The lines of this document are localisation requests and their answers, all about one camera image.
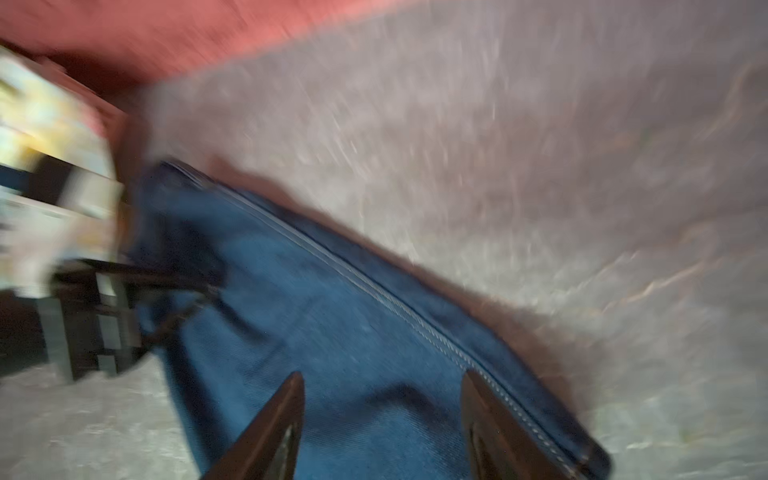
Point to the blue denim skirt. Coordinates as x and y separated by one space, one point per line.
382 354

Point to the pastel floral skirt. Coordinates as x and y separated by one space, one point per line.
42 117

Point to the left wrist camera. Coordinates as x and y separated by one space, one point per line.
54 213

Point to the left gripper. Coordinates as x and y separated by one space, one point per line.
91 322

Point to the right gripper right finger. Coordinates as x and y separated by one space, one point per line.
498 447

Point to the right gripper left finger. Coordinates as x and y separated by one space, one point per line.
268 448

